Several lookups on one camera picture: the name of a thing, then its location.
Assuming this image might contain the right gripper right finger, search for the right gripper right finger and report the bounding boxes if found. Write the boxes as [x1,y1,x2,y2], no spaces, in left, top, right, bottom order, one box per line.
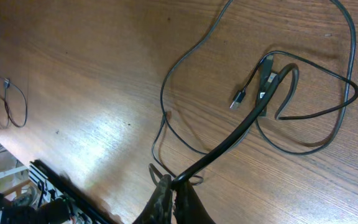
[174,182,215,224]

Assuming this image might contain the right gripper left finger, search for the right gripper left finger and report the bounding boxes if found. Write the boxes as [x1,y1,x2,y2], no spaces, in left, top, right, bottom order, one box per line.
[133,175,173,224]

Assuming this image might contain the black USB cable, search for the black USB cable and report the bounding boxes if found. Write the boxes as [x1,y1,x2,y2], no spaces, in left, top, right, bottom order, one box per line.
[171,50,358,190]

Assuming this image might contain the thin black cable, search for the thin black cable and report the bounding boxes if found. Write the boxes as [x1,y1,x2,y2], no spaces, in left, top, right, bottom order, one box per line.
[147,0,357,187]

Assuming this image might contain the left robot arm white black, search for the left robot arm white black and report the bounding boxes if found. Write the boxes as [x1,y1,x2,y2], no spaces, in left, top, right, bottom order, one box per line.
[0,193,70,224]

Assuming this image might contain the metal frame below table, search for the metal frame below table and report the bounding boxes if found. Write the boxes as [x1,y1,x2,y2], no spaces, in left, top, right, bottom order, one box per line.
[29,159,115,224]

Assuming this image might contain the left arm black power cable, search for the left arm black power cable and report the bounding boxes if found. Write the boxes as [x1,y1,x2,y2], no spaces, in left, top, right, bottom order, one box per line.
[0,71,29,129]

